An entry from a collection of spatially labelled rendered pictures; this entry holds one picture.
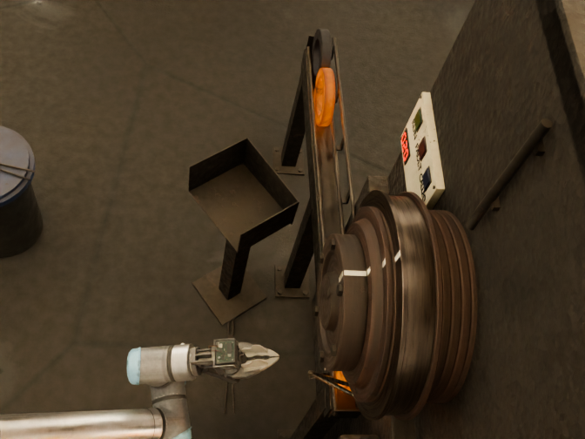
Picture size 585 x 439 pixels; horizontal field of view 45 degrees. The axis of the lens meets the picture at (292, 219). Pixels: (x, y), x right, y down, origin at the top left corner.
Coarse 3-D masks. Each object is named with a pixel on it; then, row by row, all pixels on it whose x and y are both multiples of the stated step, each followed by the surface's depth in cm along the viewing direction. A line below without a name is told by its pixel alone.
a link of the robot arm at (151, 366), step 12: (144, 348) 179; (156, 348) 178; (168, 348) 178; (132, 360) 177; (144, 360) 176; (156, 360) 176; (168, 360) 175; (132, 372) 176; (144, 372) 176; (156, 372) 175; (168, 372) 175; (156, 384) 181
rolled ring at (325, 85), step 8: (320, 72) 229; (328, 72) 224; (320, 80) 232; (328, 80) 222; (320, 88) 235; (328, 88) 221; (320, 96) 237; (328, 96) 222; (320, 104) 237; (328, 104) 222; (320, 112) 235; (328, 112) 224; (320, 120) 227; (328, 120) 226
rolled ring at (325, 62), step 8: (320, 32) 235; (328, 32) 235; (320, 40) 234; (328, 40) 233; (312, 48) 248; (320, 48) 234; (328, 48) 232; (312, 56) 248; (320, 56) 233; (328, 56) 232; (312, 64) 248; (320, 64) 233; (328, 64) 233; (312, 72) 248
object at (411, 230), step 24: (384, 192) 142; (384, 216) 140; (408, 216) 136; (408, 240) 131; (408, 264) 128; (432, 264) 129; (408, 288) 127; (432, 288) 128; (408, 312) 126; (432, 312) 127; (408, 336) 127; (432, 336) 127; (408, 360) 128; (408, 384) 130; (360, 408) 150; (384, 408) 133; (408, 408) 136
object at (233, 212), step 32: (224, 160) 215; (256, 160) 215; (192, 192) 216; (224, 192) 217; (256, 192) 218; (288, 192) 207; (224, 224) 211; (256, 224) 212; (288, 224) 214; (224, 256) 241; (224, 288) 259; (256, 288) 267; (224, 320) 259
